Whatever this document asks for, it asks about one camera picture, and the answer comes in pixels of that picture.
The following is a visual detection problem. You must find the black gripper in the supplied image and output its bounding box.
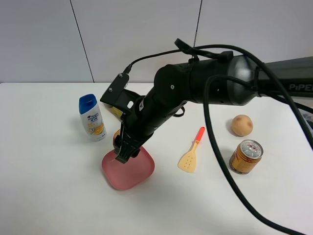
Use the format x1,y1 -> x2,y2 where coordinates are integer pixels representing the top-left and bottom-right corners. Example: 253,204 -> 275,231
113,93 -> 187,164

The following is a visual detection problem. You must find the red yellow toy apple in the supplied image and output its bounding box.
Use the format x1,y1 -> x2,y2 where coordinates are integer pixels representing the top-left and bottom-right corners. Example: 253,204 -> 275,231
112,129 -> 120,147

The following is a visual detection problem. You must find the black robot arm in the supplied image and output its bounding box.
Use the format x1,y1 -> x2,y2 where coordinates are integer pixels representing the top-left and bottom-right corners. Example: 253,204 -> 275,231
101,51 -> 313,163

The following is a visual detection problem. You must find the pink square plate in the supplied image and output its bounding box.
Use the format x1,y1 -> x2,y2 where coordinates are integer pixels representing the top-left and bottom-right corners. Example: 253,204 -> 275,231
101,147 -> 155,190

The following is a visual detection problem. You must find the toy corn cob with husk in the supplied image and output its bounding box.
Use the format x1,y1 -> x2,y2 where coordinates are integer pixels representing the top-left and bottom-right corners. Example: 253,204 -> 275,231
104,104 -> 123,119

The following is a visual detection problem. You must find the blue-capped white shampoo bottle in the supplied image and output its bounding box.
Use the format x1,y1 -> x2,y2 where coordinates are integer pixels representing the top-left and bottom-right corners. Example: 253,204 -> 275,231
79,94 -> 107,141

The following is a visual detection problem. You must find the brown toy potato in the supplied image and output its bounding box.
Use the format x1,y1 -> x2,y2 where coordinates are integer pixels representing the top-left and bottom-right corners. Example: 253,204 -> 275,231
231,115 -> 253,137

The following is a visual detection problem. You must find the gold drink can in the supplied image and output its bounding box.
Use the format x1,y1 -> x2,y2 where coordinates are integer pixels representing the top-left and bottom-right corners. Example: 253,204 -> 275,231
229,140 -> 264,174

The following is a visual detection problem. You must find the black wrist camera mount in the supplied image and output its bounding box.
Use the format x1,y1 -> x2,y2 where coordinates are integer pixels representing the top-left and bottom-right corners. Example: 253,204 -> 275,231
100,73 -> 140,115

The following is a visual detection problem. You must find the yellow spatula with orange handle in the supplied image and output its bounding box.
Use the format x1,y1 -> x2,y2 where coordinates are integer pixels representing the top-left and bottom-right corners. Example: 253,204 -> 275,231
178,127 -> 205,173

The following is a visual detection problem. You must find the black cable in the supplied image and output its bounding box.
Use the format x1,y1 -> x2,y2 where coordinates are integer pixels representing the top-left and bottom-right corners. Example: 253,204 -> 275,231
123,38 -> 313,235

